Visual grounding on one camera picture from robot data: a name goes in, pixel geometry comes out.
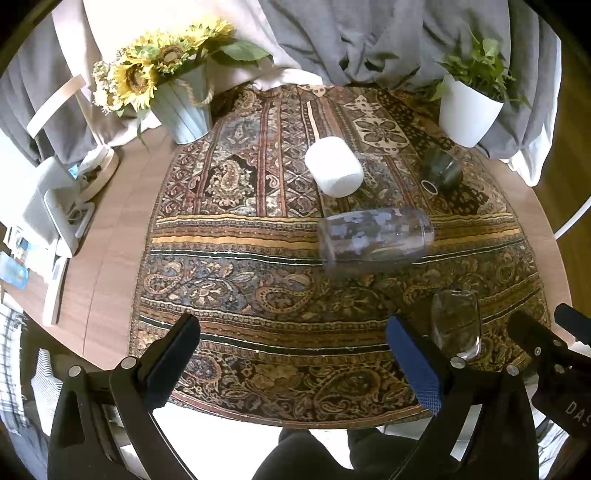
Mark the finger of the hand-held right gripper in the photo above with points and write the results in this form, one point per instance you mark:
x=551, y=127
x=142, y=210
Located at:
x=575, y=318
x=535, y=334

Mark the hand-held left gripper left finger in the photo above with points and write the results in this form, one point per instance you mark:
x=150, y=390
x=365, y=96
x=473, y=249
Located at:
x=178, y=344

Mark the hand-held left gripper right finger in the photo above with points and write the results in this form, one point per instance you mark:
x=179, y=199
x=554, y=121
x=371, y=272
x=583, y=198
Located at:
x=411, y=350

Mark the tall clear glass cup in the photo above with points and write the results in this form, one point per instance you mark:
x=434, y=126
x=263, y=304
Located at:
x=374, y=240

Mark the small clear glass cup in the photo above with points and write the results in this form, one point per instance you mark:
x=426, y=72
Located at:
x=455, y=325

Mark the dark green glass cup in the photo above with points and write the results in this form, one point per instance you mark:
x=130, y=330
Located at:
x=441, y=168

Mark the white cup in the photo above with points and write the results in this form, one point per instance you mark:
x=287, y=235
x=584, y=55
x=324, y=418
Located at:
x=334, y=168

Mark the patterned paisley table cloth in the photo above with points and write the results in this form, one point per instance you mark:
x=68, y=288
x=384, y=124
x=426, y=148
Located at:
x=258, y=258

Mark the striped cloth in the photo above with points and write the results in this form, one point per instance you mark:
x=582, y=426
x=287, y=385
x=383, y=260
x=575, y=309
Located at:
x=46, y=392

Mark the person's legs in dark pants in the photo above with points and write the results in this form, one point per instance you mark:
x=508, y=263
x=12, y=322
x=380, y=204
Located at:
x=304, y=457

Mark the plaid cloth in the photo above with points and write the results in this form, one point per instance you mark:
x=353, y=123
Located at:
x=10, y=369

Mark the blue card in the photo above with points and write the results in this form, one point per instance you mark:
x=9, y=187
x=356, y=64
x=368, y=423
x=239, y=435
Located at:
x=13, y=272

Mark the white plastic device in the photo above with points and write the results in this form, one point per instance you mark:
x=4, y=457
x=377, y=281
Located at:
x=46, y=207

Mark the white plant pot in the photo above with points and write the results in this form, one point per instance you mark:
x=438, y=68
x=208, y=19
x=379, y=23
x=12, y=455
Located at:
x=466, y=115

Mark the light blue flower bucket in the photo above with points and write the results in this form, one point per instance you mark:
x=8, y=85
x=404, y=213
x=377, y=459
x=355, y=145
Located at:
x=184, y=110

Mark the sunflower bouquet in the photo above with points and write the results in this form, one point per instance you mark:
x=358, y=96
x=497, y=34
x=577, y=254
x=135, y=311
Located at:
x=138, y=76

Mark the green leafy plant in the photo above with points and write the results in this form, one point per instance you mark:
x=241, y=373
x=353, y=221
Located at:
x=480, y=64

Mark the grey fabric drape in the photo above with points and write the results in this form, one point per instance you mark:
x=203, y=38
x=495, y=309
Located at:
x=369, y=37
x=27, y=92

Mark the beige fabric drape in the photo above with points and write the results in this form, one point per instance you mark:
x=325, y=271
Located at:
x=106, y=32

